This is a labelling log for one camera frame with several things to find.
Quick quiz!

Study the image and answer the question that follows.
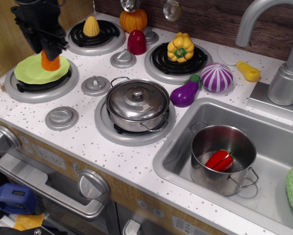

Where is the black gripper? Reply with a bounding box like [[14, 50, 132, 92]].
[[10, 0, 68, 61]]

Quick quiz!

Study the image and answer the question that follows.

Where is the orange toy carrot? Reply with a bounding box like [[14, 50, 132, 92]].
[[41, 49, 61, 71]]

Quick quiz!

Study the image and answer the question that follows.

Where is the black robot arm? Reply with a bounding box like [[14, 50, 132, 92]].
[[11, 0, 68, 61]]

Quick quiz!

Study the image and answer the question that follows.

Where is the light green plate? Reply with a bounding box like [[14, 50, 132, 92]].
[[14, 54, 70, 85]]

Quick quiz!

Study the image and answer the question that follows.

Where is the yellow toy corn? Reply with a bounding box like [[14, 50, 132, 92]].
[[83, 16, 100, 37]]

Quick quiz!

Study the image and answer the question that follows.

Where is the front left stove burner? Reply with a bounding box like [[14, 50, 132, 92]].
[[4, 60, 79, 103]]

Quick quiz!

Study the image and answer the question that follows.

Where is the stove burner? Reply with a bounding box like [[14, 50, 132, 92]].
[[66, 18, 126, 56], [144, 43, 213, 85], [4, 60, 79, 103], [94, 97, 176, 147]]

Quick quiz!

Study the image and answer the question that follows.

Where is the silver stovetop knob middle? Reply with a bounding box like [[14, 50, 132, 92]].
[[81, 75, 111, 96]]

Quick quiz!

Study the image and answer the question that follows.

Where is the silver stovetop knob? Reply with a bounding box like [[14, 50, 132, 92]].
[[110, 49, 136, 69], [81, 75, 111, 96], [45, 106, 79, 131], [142, 26, 159, 45]]

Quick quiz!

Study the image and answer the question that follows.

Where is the back left stove burner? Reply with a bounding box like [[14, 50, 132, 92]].
[[66, 18, 126, 56]]

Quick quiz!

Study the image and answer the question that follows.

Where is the silver stovetop knob front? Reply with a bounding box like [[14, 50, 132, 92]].
[[45, 106, 79, 131]]

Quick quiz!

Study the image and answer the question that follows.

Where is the silver stovetop knob upper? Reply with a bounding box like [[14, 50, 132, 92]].
[[110, 49, 136, 69]]

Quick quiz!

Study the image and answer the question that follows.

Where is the dark red toy pepper half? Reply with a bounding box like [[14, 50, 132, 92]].
[[127, 29, 147, 55]]

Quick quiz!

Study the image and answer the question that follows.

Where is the hanging steel ladle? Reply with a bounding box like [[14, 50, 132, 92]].
[[120, 0, 141, 12]]

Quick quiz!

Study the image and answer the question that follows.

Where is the orange toy pumpkin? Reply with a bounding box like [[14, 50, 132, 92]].
[[119, 9, 148, 33]]

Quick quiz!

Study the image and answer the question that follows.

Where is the front right stove burner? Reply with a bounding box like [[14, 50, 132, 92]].
[[94, 97, 176, 147]]

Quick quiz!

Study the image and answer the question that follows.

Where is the silver oven knob left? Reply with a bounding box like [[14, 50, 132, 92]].
[[0, 125, 21, 152]]

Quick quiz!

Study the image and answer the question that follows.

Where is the silver oven knob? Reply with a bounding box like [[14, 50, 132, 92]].
[[77, 168, 110, 200], [0, 125, 21, 152]]

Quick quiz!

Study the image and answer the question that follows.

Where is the silver stovetop knob back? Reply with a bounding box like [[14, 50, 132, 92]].
[[142, 26, 159, 45]]

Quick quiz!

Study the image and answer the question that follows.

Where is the steel pot with lid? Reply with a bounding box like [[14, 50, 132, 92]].
[[105, 76, 170, 133]]

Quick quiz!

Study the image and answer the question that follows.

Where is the back right stove burner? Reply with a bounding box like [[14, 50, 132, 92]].
[[144, 43, 213, 85]]

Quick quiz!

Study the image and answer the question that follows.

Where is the hanging steel spoon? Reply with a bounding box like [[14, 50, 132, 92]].
[[163, 0, 181, 22]]

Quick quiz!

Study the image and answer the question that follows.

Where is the yellow toy bell pepper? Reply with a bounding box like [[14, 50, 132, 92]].
[[167, 32, 195, 63]]

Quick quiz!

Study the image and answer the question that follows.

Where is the purple toy eggplant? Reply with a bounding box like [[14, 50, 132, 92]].
[[170, 74, 202, 108]]

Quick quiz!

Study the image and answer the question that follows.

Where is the silver oven knob right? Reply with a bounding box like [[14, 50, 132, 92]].
[[77, 168, 110, 200]]

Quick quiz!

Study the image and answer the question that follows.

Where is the blue clamp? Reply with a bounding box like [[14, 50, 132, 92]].
[[0, 183, 38, 214]]

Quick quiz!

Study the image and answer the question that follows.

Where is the purple striped toy onion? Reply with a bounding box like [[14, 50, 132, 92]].
[[201, 63, 233, 92]]

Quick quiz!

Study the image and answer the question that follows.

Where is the yellow cloth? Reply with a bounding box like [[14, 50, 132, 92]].
[[13, 213, 45, 231]]

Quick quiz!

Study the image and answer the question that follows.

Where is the yellow toy squash piece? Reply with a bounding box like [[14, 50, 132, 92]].
[[236, 61, 261, 81]]

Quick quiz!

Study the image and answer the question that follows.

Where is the open steel pot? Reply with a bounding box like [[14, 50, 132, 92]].
[[190, 125, 259, 196]]

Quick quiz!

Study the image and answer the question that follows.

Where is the silver faucet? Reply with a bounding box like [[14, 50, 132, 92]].
[[235, 0, 293, 106]]

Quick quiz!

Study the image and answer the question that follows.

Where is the silver sink basin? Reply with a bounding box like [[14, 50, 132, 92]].
[[153, 98, 293, 235]]

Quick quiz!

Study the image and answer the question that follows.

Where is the silver oven door handle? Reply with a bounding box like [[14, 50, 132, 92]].
[[0, 153, 105, 221]]

